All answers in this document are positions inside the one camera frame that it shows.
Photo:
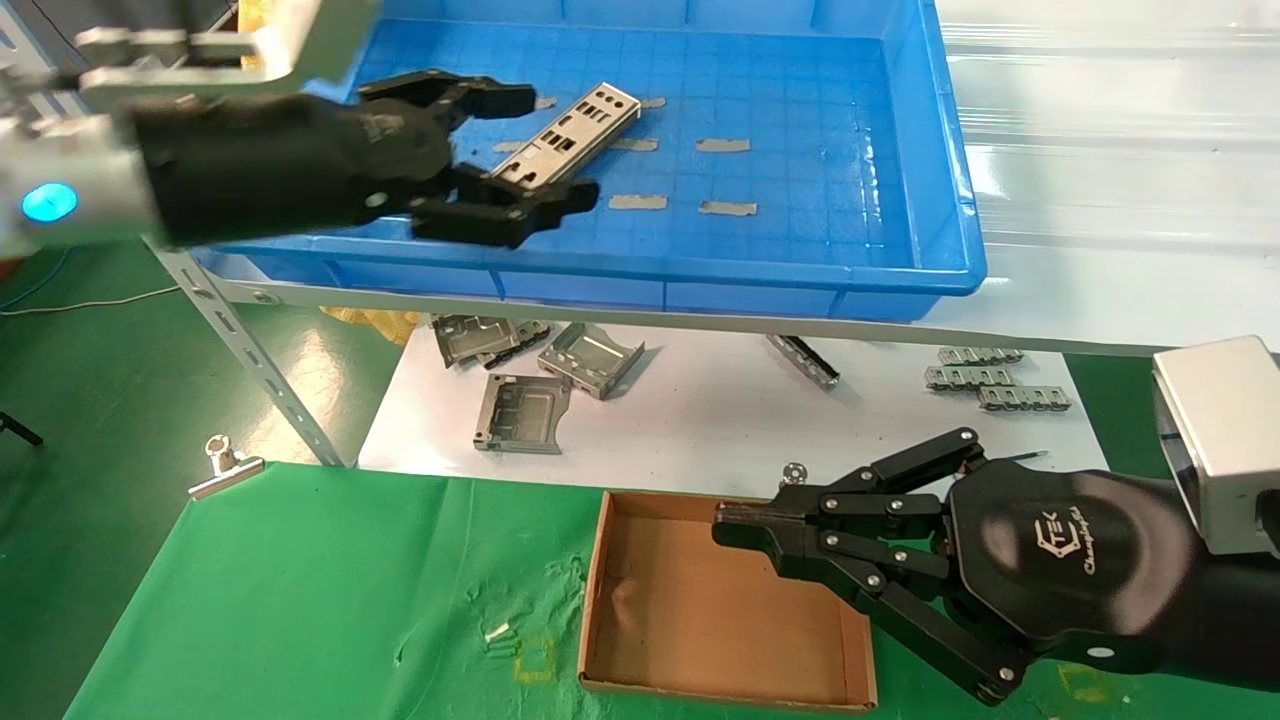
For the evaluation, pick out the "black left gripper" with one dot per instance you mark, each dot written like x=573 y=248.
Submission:
x=280 y=165

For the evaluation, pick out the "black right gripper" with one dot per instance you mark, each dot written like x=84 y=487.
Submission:
x=1080 y=560

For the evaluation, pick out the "silver io shield plate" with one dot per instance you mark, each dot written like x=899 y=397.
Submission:
x=575 y=130

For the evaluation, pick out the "shallow cardboard box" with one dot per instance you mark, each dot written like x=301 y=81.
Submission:
x=700 y=620

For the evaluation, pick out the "blue plastic tray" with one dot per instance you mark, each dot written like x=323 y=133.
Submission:
x=830 y=230

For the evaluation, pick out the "silver binder clip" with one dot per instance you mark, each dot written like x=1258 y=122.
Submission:
x=225 y=478
x=793 y=474

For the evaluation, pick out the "thin dark pen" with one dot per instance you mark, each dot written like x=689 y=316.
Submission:
x=1030 y=456

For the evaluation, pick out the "silver comb shaped part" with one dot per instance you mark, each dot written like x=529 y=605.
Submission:
x=1025 y=399
x=980 y=356
x=965 y=378

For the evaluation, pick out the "small white paper scrap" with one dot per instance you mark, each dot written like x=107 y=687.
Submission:
x=497 y=631

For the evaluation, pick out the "black floor stand leg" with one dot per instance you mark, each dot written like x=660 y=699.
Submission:
x=20 y=428

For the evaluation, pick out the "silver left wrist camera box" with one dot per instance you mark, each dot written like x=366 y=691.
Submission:
x=300 y=40

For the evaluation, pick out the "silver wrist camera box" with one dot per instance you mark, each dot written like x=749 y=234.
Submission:
x=300 y=40
x=1220 y=440

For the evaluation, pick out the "silver metal tray bracket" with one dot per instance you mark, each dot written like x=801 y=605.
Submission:
x=590 y=355

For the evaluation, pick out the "silver toothed metal rail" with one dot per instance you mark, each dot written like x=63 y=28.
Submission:
x=805 y=362

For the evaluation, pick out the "dark grey metal frame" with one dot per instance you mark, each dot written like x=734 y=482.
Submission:
x=520 y=415

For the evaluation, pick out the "grey slotted angle post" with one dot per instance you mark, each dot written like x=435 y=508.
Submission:
x=250 y=355

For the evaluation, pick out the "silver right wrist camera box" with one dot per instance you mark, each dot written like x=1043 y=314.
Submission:
x=1220 y=440

